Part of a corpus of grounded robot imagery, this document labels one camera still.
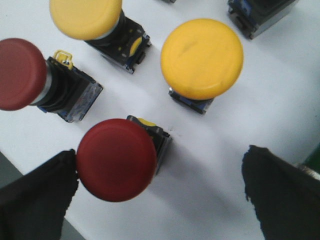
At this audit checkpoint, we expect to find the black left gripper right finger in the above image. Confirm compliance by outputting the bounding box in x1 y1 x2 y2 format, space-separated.
241 145 320 240

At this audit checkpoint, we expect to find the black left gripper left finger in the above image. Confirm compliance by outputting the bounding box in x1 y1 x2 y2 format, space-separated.
0 149 79 240

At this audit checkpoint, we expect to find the red mushroom push button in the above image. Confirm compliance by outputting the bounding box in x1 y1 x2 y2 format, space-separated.
76 115 171 202
0 38 103 123

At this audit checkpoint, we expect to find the green conveyor belt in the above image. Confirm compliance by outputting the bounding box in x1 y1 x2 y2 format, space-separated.
305 144 320 174

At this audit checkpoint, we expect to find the yellow mushroom push button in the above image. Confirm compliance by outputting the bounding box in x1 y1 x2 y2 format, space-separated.
49 0 152 74
160 18 244 115

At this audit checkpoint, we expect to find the black switch block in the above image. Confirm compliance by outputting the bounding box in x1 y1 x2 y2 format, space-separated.
227 0 298 40

